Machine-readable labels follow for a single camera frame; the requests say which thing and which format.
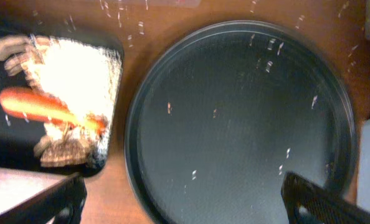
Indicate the brown round cookie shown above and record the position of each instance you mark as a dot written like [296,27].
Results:
[61,152]

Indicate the orange carrot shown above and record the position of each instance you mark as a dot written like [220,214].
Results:
[24,103]

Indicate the black rectangular tray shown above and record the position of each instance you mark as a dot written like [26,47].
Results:
[18,138]

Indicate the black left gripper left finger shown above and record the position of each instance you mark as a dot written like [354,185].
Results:
[60,203]

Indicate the round black serving tray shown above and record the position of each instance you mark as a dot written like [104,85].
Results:
[223,115]

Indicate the clear plastic waste bin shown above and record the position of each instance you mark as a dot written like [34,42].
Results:
[169,3]

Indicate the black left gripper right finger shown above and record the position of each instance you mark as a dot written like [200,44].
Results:
[306,202]

